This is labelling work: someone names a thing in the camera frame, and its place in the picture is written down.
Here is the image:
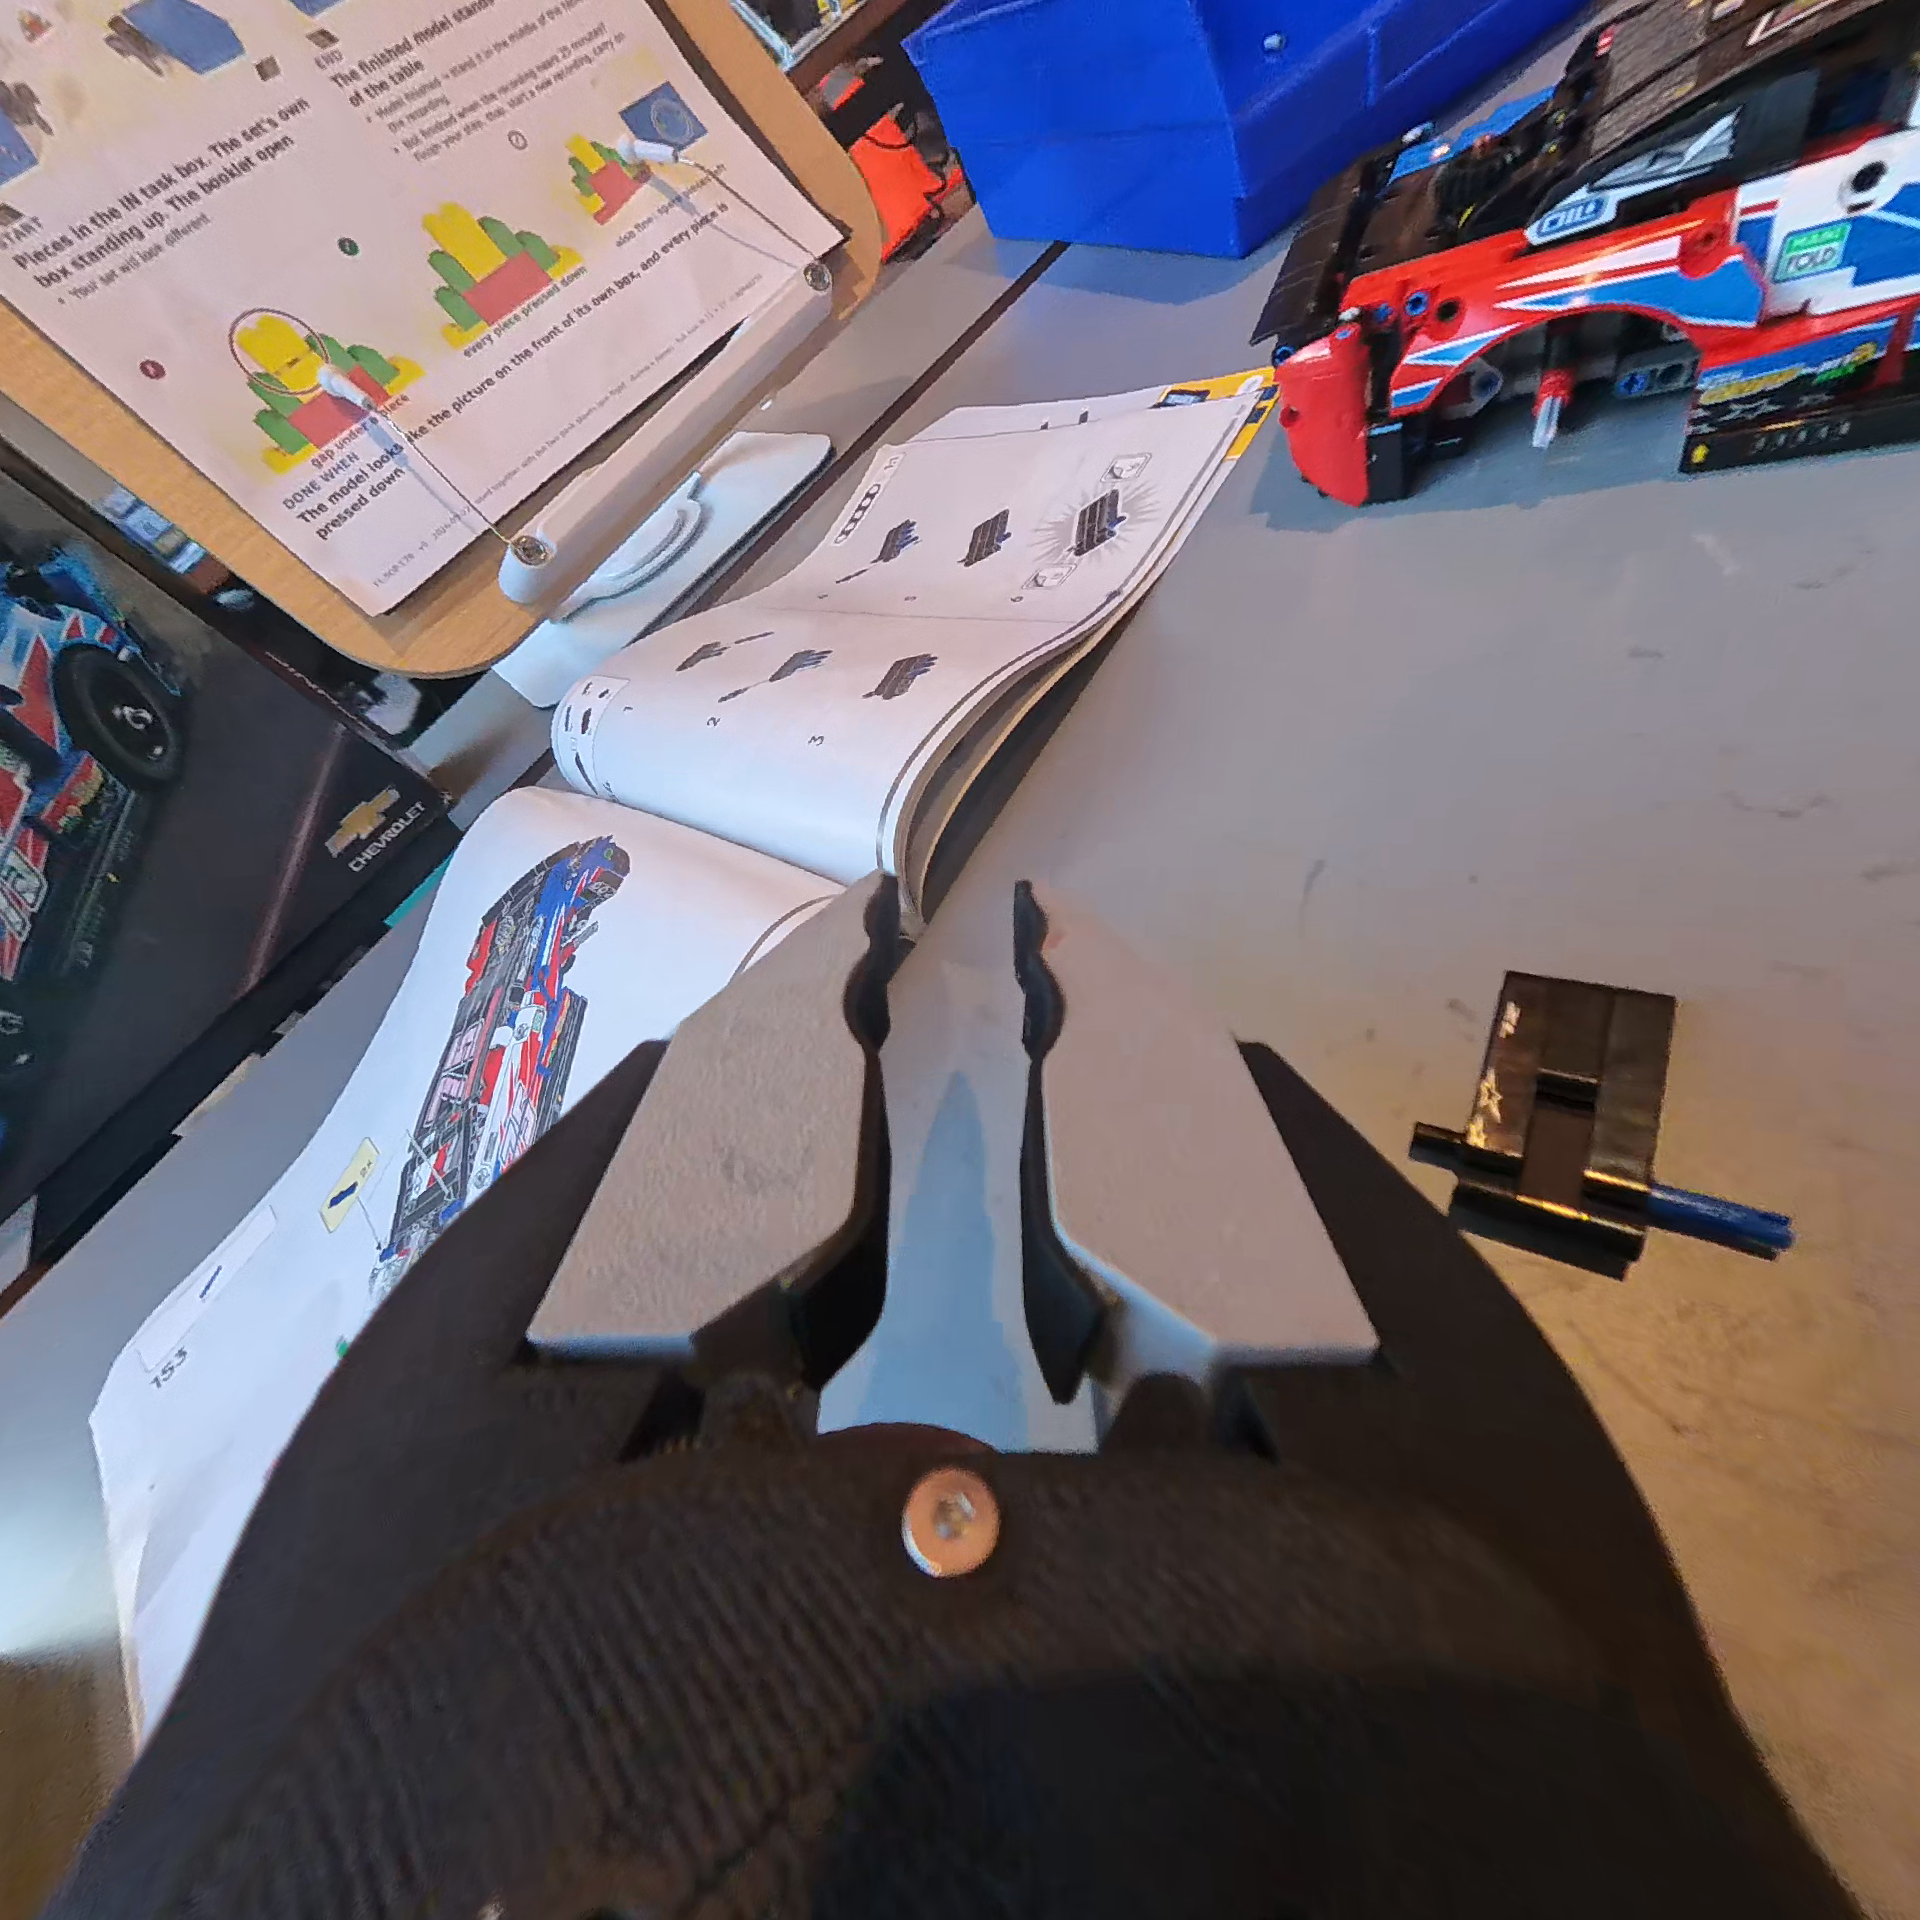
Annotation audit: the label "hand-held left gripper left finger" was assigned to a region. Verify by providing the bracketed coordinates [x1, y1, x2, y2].
[524, 875, 903, 1398]

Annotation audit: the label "red toy brick race car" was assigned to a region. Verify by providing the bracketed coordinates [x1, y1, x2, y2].
[1274, 0, 1920, 505]

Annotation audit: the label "black brick beam blue pins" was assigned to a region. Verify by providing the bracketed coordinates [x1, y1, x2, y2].
[1411, 974, 1792, 1279]

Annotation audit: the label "printed instruction sheet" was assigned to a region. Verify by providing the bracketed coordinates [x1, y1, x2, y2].
[0, 0, 842, 619]

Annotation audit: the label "wooden board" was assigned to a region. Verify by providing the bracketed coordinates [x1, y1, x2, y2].
[0, 0, 889, 679]

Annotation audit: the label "orange plastic stand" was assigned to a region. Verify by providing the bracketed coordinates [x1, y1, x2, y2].
[845, 122, 963, 265]

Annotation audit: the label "open instruction booklet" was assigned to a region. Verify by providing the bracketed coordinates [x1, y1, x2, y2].
[91, 382, 1276, 1741]

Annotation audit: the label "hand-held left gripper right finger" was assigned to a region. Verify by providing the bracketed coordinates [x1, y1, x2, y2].
[1013, 879, 1382, 1411]

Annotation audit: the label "black star sticker strip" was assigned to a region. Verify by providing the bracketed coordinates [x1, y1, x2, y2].
[1461, 980, 1548, 1190]

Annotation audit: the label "grey desk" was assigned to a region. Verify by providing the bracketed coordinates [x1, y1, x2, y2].
[0, 0, 1920, 1920]

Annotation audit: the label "blue plastic bin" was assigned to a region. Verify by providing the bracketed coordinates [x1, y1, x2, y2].
[903, 0, 1594, 260]

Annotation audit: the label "black toy car box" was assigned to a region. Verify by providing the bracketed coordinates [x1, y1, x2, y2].
[0, 464, 459, 1249]

